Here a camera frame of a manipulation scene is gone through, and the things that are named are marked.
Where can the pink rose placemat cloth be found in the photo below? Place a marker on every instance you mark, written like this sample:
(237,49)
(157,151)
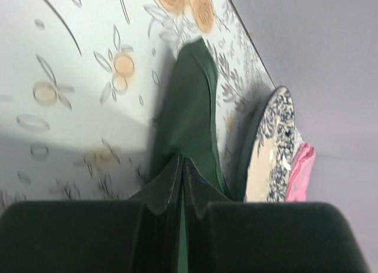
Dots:
(301,168)

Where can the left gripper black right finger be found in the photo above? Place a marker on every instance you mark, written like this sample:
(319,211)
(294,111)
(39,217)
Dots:
(227,236)

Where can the dark green cloth napkin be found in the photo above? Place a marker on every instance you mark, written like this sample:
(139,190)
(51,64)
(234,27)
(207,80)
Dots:
(186,129)

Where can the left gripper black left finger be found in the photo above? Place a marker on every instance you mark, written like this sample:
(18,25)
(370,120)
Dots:
(140,234)

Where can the blue floral ceramic plate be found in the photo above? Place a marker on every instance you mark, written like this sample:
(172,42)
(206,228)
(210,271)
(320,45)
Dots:
(266,150)

